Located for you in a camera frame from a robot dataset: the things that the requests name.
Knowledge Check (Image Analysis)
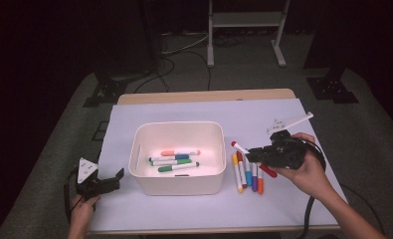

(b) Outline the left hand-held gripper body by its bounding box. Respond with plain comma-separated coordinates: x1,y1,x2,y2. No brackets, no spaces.
75,156,120,200

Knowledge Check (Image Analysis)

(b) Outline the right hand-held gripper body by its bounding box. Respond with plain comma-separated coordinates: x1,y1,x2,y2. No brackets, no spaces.
266,112,315,171

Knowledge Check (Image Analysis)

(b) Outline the dark red marker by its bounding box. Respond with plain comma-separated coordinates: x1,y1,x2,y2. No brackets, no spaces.
236,150,248,189

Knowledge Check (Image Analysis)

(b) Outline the light blue marker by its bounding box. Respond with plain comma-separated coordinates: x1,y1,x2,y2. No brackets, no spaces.
243,155,253,187

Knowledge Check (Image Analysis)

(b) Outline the purple marker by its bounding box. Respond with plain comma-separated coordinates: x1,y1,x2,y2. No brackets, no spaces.
251,162,259,193

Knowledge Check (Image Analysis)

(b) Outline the orange marker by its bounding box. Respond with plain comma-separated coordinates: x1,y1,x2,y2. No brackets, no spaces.
256,165,265,195
160,148,202,157

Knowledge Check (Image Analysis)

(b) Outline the green marker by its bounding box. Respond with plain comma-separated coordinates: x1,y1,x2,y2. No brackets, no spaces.
157,161,201,173
150,158,193,167

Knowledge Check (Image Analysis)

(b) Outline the white plastic storage box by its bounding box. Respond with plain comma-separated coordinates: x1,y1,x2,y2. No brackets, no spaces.
127,120,227,197

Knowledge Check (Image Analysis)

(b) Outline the person's left hand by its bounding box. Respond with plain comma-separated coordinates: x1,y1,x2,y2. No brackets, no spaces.
69,194,101,227

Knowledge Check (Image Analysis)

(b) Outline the person's right hand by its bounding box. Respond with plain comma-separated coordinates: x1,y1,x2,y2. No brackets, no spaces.
270,131,334,201

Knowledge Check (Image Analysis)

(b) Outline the white table mat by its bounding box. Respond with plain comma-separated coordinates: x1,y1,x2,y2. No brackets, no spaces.
88,98,349,233

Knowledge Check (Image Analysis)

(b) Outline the black stand base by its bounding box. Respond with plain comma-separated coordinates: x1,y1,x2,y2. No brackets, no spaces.
305,66,360,105
83,71,128,108

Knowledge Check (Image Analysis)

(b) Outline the white metal stand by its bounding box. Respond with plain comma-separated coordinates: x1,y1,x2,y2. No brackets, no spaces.
206,0,292,69

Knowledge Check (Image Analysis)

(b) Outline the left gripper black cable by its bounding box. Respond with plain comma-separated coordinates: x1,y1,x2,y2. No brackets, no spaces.
63,167,86,223

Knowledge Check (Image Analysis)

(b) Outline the black floor hatch frame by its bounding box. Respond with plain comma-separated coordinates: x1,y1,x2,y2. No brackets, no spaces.
93,120,109,142

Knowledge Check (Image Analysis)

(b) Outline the right gripper thick black cable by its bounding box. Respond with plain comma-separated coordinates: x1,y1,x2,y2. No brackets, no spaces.
296,138,327,239

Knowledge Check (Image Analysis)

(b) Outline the black floor cable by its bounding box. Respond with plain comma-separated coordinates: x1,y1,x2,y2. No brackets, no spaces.
133,56,176,95
180,49,213,92

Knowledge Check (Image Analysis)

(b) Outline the thin black cable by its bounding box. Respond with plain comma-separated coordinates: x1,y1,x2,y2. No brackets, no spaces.
338,182,386,235

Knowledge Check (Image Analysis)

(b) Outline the white floor cable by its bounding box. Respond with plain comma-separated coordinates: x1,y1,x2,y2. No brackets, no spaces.
160,33,210,56

